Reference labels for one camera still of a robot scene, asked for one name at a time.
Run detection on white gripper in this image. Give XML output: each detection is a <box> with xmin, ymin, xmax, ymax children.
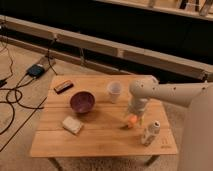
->
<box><xmin>125</xmin><ymin>97</ymin><xmax>148</xmax><ymax>126</ymax></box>

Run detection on orange pepper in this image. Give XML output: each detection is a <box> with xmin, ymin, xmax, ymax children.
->
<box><xmin>125</xmin><ymin>115</ymin><xmax>138</xmax><ymax>129</ymax></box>

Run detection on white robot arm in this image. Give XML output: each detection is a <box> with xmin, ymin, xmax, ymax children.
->
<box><xmin>128</xmin><ymin>77</ymin><xmax>213</xmax><ymax>171</ymax></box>

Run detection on purple ceramic bowl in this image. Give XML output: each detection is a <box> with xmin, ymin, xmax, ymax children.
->
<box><xmin>70</xmin><ymin>91</ymin><xmax>95</xmax><ymax>114</ymax></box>

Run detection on translucent plastic cup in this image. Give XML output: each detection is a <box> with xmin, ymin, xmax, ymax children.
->
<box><xmin>107</xmin><ymin>81</ymin><xmax>122</xmax><ymax>104</ymax></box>

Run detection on wooden table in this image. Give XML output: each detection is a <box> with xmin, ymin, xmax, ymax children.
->
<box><xmin>30</xmin><ymin>75</ymin><xmax>178</xmax><ymax>157</ymax></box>

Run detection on beige sponge block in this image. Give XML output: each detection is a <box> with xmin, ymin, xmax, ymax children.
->
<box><xmin>62</xmin><ymin>116</ymin><xmax>83</xmax><ymax>135</ymax></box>

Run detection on dark rectangular case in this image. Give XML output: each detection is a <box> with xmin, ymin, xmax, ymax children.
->
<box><xmin>54</xmin><ymin>80</ymin><xmax>74</xmax><ymax>94</ymax></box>

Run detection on black floor cables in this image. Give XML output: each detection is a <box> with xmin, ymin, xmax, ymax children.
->
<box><xmin>0</xmin><ymin>19</ymin><xmax>58</xmax><ymax>153</ymax></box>

